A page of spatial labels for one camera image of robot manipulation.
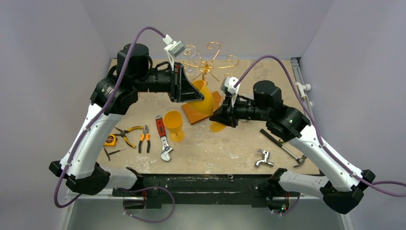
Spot clear wine glass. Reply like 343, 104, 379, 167
181, 44, 197, 59

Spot yellow tape measure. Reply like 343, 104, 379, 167
104, 134, 117, 147

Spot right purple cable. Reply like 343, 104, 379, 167
234, 55, 406, 198

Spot purple loop cable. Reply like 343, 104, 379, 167
123, 185, 176, 224

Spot chrome faucet tap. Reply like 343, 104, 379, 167
255, 149, 274, 167

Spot yellow wine glass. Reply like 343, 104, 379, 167
163, 110, 185, 143
187, 80, 215, 116

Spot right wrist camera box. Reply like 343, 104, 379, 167
220, 73, 240, 108

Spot white pipe tee fitting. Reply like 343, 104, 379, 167
295, 82, 312, 101

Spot small black hex key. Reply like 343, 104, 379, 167
103, 147, 125, 161

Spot yellow long nose pliers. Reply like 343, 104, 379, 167
114, 126, 144, 149

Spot orange black pliers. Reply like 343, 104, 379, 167
138, 125, 150, 153

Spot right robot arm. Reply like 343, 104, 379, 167
210, 77, 375, 214

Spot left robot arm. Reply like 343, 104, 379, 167
49, 42, 203, 196

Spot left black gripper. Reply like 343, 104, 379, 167
134, 62, 205, 102

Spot red adjustable wrench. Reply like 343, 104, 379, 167
155, 115, 173, 161

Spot gold wire wine glass rack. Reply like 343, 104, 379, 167
181, 42, 240, 83

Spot black handled hammer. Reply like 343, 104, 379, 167
260, 129, 307, 168

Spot wooden rack base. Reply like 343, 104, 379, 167
181, 91, 222, 126

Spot aluminium frame rail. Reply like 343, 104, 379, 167
288, 57, 318, 132

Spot black table front rail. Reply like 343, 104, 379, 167
112, 174, 299, 208

